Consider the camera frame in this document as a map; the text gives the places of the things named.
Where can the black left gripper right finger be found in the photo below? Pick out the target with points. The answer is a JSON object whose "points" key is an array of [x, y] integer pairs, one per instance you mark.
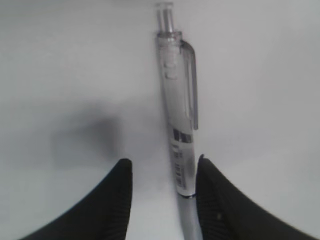
{"points": [[226, 213]]}

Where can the white grey pen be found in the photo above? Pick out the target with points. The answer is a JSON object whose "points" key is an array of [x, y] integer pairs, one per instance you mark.
{"points": [[177, 67]]}

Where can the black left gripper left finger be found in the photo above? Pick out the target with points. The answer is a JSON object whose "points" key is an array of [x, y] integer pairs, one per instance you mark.
{"points": [[103, 214]]}

